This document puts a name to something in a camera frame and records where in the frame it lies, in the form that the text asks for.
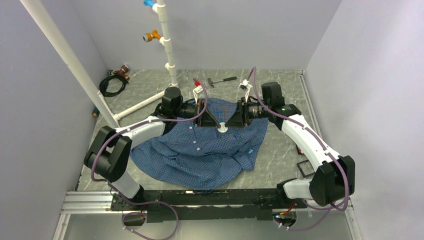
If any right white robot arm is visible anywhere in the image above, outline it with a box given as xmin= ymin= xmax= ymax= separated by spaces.
xmin=224 ymin=82 xmax=355 ymax=210

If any blue hose nozzle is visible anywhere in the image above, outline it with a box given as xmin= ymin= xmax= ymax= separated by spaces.
xmin=143 ymin=0 xmax=155 ymax=8

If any blue checkered shirt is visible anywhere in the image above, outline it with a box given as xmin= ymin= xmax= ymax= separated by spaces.
xmin=130 ymin=118 xmax=269 ymax=190

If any white PVC pipe frame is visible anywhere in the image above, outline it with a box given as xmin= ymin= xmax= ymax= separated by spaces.
xmin=10 ymin=0 xmax=159 ymax=127

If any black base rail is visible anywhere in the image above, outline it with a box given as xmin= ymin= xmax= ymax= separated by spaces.
xmin=110 ymin=188 xmax=306 ymax=223

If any orange hose nozzle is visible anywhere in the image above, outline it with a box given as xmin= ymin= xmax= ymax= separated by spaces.
xmin=142 ymin=29 xmax=162 ymax=43

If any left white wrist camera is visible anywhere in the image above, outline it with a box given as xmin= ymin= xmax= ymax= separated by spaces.
xmin=192 ymin=85 xmax=204 ymax=103

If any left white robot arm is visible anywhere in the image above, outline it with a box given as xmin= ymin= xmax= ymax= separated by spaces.
xmin=83 ymin=85 xmax=209 ymax=210

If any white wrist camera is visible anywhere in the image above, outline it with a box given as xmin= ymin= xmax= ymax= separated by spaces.
xmin=238 ymin=79 xmax=253 ymax=101
xmin=192 ymin=85 xmax=204 ymax=103

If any pink flower brooch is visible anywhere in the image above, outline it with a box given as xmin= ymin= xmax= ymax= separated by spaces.
xmin=297 ymin=146 xmax=304 ymax=155

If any green orange screwdriver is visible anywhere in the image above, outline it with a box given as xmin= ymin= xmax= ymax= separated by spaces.
xmin=92 ymin=107 xmax=100 ymax=118

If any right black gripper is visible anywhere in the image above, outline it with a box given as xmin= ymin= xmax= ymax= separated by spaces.
xmin=225 ymin=96 xmax=271 ymax=128

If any coiled black hose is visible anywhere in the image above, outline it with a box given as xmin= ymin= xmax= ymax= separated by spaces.
xmin=98 ymin=74 xmax=128 ymax=98

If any round white brooch backing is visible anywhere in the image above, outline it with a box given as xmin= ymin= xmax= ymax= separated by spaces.
xmin=217 ymin=122 xmax=229 ymax=133

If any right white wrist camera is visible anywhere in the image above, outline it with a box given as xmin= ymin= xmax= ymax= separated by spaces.
xmin=238 ymin=79 xmax=253 ymax=101

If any black handled hammer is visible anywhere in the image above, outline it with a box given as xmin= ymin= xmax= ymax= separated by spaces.
xmin=207 ymin=76 xmax=238 ymax=88

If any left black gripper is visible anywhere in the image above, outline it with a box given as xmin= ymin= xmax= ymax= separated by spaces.
xmin=173 ymin=99 xmax=221 ymax=129

